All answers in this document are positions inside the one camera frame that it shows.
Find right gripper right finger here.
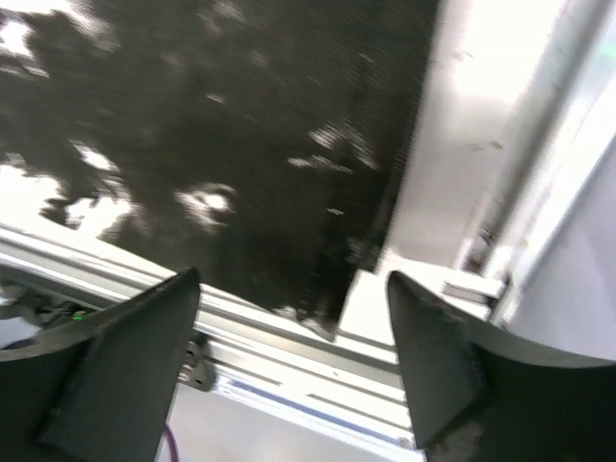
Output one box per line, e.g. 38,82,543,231
387,271,615,462

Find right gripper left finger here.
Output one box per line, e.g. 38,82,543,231
1,269,200,461

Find black white patterned trousers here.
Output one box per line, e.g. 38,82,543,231
1,1,439,339

